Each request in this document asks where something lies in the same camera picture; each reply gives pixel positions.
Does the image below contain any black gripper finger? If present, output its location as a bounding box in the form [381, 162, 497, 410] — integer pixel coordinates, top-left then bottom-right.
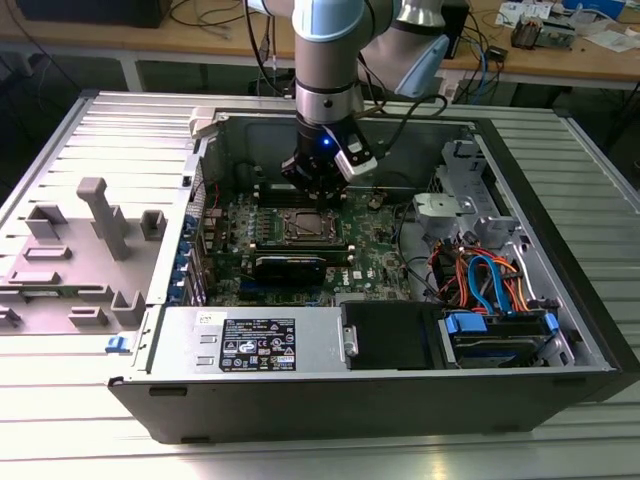
[323, 166, 349, 212]
[279, 154, 327, 211]

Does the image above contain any metal socket cover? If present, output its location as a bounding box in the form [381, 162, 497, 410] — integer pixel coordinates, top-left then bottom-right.
[284, 208, 344, 246]

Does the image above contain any silver CPU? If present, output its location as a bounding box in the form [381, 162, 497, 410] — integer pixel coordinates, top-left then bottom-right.
[294, 213, 331, 237]

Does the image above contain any black RAM slot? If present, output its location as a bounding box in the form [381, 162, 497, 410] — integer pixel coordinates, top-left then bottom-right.
[255, 182, 347, 194]
[255, 192, 347, 207]

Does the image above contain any green motherboard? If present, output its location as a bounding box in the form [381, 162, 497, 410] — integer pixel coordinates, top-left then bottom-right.
[202, 189, 436, 309]

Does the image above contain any black graphics card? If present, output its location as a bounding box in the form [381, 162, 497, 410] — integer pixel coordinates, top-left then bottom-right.
[253, 255, 329, 289]

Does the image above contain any silver drive cage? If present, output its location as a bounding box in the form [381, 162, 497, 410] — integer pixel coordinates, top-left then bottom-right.
[428, 139, 527, 252]

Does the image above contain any black rating label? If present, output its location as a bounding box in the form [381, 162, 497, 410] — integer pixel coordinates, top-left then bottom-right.
[222, 318, 298, 374]

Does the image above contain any hard disk in blue carrier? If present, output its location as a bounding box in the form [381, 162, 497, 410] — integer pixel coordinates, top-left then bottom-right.
[438, 308, 561, 370]

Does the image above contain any wooden workbench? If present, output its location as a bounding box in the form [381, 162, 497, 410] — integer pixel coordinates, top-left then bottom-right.
[0, 0, 640, 87]

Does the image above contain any silver power supply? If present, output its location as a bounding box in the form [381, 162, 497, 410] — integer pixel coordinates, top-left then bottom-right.
[147, 305, 346, 375]

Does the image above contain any black open PC case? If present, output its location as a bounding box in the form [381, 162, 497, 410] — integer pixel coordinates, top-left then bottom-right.
[107, 102, 640, 446]

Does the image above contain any grey parts rack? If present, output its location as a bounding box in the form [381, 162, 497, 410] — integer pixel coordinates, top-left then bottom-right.
[0, 177, 169, 337]

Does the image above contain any copper coil part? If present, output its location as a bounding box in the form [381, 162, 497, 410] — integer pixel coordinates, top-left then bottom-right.
[511, 14, 542, 50]

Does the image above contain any large black box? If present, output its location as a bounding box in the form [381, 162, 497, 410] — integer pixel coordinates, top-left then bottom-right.
[17, 0, 174, 29]

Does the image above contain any grey bench device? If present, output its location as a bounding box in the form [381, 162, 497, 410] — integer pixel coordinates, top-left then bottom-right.
[539, 19, 587, 51]

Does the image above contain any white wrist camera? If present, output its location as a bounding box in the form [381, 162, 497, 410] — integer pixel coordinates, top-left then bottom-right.
[333, 131, 378, 182]

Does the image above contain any black camera cable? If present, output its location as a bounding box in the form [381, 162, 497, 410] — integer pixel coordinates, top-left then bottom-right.
[374, 93, 450, 157]

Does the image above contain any orange wire bundle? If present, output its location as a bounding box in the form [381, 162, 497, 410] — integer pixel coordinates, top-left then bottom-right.
[428, 239, 532, 314]

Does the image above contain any blue wire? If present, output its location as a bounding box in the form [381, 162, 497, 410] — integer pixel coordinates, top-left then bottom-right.
[468, 254, 517, 316]

